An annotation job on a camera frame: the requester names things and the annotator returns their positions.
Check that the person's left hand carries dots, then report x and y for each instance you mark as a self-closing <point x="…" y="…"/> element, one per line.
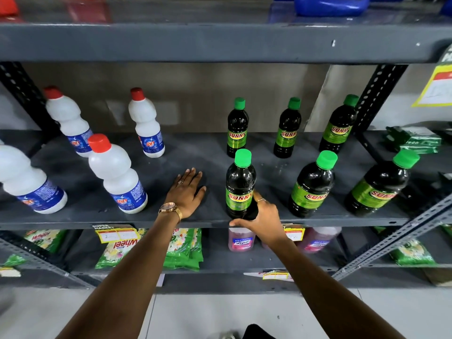
<point x="185" y="197"/>

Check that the person's right hand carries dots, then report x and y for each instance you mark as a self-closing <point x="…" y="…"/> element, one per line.
<point x="266" y="224"/>

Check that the dark grey metal shelf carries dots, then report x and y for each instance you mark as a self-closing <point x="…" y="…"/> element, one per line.
<point x="197" y="151"/>
<point x="436" y="165"/>

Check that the dark green bottle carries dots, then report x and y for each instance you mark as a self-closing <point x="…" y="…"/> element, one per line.
<point x="240" y="183"/>
<point x="310" y="190"/>
<point x="378" y="190"/>

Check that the row of green bottles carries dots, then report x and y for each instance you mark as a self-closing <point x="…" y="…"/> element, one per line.
<point x="237" y="130"/>

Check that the person's left forearm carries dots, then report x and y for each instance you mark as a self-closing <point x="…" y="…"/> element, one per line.
<point x="123" y="289"/>

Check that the person's right forearm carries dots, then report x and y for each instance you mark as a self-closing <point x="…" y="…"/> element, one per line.
<point x="318" y="289"/>

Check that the pink liquid bottle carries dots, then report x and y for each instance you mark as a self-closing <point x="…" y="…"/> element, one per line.
<point x="319" y="238"/>
<point x="242" y="240"/>

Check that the white bottle red cap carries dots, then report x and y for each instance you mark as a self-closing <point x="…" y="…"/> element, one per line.
<point x="146" y="123"/>
<point x="67" y="118"/>
<point x="116" y="176"/>
<point x="24" y="180"/>

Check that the person's black trousers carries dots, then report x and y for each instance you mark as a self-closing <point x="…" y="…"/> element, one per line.
<point x="261" y="332"/>

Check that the gold wristwatch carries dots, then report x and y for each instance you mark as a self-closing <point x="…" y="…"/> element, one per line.
<point x="168" y="207"/>

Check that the small yellow price tag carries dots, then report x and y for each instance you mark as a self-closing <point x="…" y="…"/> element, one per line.
<point x="116" y="234"/>
<point x="277" y="275"/>
<point x="296" y="233"/>

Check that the grey shoe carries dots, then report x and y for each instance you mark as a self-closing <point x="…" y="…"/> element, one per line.
<point x="229" y="335"/>

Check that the stack of green soap packs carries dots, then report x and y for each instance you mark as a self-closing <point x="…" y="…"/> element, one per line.
<point x="413" y="139"/>

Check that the brown cardboard box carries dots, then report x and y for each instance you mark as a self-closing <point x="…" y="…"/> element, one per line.
<point x="439" y="277"/>

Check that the small green packet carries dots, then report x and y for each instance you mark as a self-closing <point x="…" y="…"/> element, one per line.
<point x="14" y="260"/>

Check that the large yellow green price sign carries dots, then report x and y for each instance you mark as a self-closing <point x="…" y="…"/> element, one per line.
<point x="438" y="88"/>

